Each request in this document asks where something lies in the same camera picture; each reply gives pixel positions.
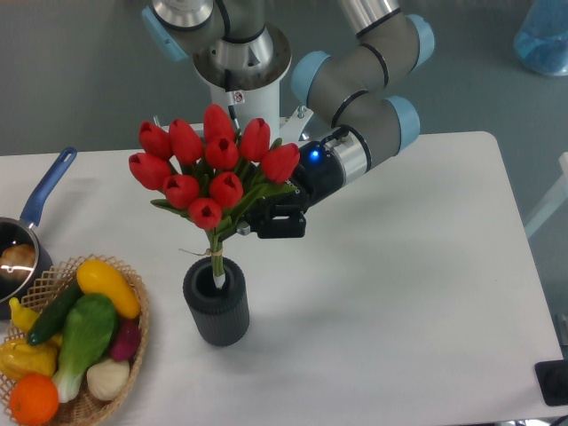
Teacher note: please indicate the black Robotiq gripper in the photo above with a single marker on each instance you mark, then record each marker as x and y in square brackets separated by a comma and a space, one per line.
[315, 173]

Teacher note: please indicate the red tulip bouquet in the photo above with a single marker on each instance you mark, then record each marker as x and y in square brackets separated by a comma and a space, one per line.
[213, 179]

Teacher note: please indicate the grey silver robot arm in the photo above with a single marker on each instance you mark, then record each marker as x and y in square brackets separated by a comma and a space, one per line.
[365, 131]

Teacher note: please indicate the dark grey ribbed vase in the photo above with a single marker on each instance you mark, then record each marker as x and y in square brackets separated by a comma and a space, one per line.
[221, 315]

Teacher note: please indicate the purple red radish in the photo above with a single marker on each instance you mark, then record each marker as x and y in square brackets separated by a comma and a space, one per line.
[126, 341]

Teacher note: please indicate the yellow squash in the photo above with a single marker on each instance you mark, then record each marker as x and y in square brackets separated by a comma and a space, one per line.
[95, 276]

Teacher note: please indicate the green bok choy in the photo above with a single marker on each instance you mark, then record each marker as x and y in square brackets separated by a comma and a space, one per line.
[87, 332]

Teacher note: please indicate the white garlic bulb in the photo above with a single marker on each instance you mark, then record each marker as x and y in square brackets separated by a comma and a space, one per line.
[106, 379]

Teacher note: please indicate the dark green cucumber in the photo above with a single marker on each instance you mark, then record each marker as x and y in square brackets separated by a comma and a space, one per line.
[53, 316]

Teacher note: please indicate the brown bread roll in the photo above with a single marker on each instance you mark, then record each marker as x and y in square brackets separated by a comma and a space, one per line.
[17, 262]

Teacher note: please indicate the woven wicker basket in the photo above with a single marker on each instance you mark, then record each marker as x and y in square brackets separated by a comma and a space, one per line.
[84, 409]

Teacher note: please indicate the small yellow banana pepper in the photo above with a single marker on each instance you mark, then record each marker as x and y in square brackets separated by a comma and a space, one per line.
[22, 317]

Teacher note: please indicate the orange fruit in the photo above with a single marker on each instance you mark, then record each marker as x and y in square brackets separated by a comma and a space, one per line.
[34, 400]

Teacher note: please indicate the blue translucent bag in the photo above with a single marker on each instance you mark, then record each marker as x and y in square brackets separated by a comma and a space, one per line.
[541, 42]

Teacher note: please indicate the black device at edge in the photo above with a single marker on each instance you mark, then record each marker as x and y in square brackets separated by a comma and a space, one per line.
[552, 379]

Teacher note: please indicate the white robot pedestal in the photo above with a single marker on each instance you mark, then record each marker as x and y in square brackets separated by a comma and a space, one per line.
[246, 76]

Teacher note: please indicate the blue handled saucepan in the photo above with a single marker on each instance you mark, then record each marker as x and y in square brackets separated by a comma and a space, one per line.
[16, 231]

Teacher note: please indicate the white frame bar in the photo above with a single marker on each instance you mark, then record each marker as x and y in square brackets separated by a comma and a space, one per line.
[550, 202]

